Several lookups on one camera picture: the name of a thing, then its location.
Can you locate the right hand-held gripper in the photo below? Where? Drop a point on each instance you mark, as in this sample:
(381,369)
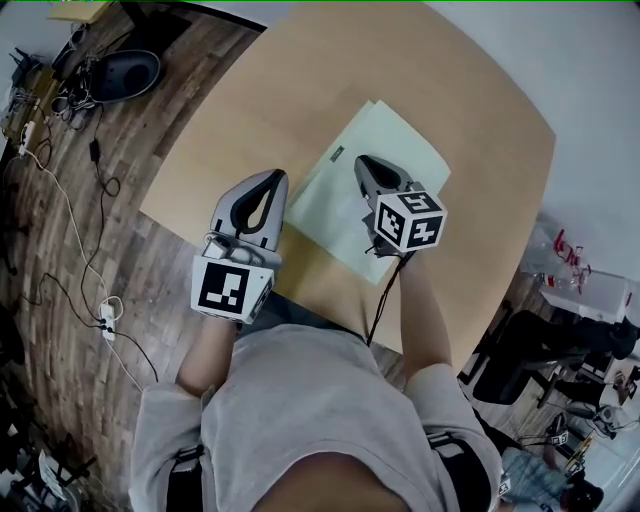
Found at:
(407,220)

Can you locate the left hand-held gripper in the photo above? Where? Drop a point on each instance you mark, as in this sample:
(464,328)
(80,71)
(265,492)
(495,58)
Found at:
(227,287)

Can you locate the pale green folder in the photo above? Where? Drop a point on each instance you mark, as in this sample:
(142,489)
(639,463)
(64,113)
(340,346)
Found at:
(390,131)

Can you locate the person's left forearm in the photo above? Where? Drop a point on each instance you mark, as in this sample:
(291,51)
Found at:
(207,357)

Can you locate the person's right forearm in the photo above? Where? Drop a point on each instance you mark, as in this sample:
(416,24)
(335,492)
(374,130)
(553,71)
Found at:
(425,315)

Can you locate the black round chair base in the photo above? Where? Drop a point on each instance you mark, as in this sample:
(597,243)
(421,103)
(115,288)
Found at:
(125,75)

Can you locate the person's grey shirt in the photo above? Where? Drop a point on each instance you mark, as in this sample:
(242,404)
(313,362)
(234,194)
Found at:
(310,395)

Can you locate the black office chair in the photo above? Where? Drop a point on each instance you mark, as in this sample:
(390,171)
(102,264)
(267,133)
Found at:
(530,350)

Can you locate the small white power strip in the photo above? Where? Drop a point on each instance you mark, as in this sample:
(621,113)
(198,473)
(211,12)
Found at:
(27,137)

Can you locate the white box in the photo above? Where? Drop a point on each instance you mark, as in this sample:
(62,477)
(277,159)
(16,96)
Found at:
(590,295)

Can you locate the cardboard sheet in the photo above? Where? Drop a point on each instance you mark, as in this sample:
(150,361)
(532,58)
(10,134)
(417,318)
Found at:
(82,11)

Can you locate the black router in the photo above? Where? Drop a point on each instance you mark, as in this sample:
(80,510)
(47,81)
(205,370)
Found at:
(24,65)

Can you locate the black stand with white paper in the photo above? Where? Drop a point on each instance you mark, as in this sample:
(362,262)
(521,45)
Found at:
(50,475)

